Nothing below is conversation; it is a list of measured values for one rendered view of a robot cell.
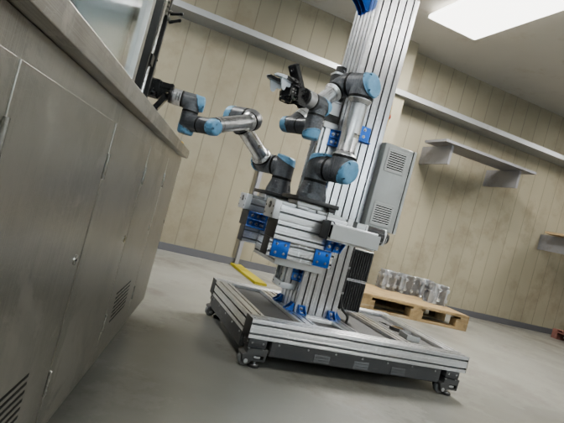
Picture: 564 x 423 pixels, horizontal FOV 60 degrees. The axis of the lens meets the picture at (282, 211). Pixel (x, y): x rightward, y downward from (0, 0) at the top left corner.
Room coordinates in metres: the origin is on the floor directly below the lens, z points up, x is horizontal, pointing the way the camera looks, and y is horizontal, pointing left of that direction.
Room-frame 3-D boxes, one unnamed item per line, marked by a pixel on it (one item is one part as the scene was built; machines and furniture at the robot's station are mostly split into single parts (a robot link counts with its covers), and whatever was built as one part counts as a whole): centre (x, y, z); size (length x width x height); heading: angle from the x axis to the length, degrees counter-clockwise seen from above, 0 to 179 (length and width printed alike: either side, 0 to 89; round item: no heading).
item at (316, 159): (2.40, -0.13, 0.98); 0.13 x 0.12 x 0.14; 46
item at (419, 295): (5.38, -1.47, 0.19); 1.34 x 0.93 x 0.39; 111
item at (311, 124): (2.14, -0.02, 1.12); 0.11 x 0.08 x 0.11; 46
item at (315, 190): (2.41, -0.12, 0.87); 0.15 x 0.15 x 0.10
